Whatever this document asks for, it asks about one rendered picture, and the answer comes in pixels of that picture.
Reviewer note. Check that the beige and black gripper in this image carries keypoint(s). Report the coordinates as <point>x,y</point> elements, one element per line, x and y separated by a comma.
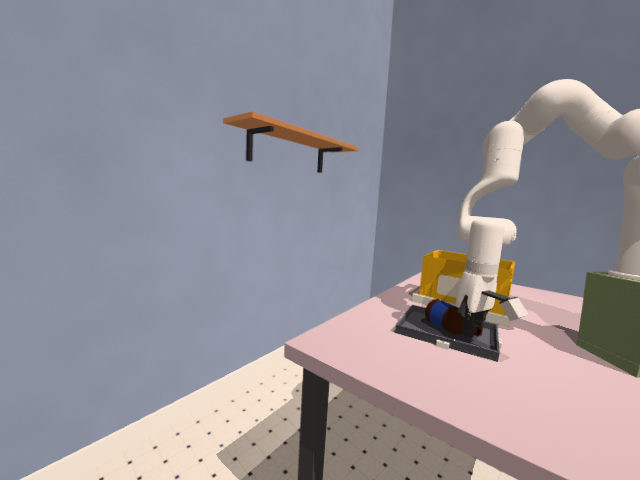
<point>470,288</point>

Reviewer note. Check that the orange divided crate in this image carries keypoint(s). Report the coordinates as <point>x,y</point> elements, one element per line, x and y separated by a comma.
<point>442,272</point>

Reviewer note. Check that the brown glass bottle with blue label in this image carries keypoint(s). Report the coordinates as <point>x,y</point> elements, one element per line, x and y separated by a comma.
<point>444,315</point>

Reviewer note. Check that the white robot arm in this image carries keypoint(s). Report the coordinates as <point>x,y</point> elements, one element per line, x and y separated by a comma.
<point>594,121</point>

